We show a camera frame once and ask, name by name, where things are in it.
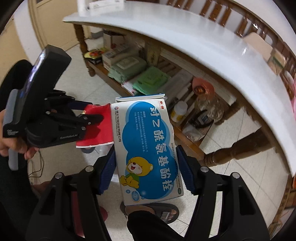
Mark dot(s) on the tan green carton box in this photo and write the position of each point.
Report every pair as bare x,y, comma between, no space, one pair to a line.
276,61

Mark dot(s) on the black handled pliers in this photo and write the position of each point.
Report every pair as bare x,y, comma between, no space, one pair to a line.
201,120

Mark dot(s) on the wooden coffee table frame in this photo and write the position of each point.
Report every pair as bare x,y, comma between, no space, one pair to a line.
256,132

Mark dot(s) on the white pill bottle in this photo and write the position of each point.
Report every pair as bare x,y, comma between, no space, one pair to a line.
179,110

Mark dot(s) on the crushed red paper cup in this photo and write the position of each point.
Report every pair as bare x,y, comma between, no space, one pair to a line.
99,131

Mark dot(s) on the red plastic stool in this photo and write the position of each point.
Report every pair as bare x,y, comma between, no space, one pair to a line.
89,217

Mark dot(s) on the long wooden slatted bench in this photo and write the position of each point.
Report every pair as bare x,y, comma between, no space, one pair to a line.
244,17

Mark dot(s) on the white paper roll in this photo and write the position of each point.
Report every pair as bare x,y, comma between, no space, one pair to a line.
82,6

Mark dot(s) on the blue white medicine box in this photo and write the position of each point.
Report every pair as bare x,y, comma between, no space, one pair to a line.
145,150

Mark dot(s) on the white router box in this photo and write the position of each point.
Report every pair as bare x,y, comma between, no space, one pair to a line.
175,84

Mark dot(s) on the person's sandaled foot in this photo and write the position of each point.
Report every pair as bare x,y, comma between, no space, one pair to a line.
168,213

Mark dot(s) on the beige cushion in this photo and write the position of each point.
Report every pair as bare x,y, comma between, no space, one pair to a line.
259,44

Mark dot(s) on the white long box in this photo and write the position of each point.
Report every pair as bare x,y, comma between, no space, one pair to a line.
103,3

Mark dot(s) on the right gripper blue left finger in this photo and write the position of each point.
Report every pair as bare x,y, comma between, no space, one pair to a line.
108,163

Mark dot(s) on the clear plastic container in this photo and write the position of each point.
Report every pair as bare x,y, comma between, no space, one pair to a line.
194,134

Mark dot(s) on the light green paper pack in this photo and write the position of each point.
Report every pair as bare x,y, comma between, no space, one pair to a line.
150,81

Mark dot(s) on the green wipes pack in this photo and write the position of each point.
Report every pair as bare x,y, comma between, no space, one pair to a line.
127,68

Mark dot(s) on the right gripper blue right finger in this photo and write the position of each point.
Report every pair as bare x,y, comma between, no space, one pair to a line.
187,169

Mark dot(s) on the person's left hand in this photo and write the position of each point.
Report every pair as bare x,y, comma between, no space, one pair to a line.
16,144

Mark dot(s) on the pink plastic bag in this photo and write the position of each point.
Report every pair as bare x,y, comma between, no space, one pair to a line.
292,86

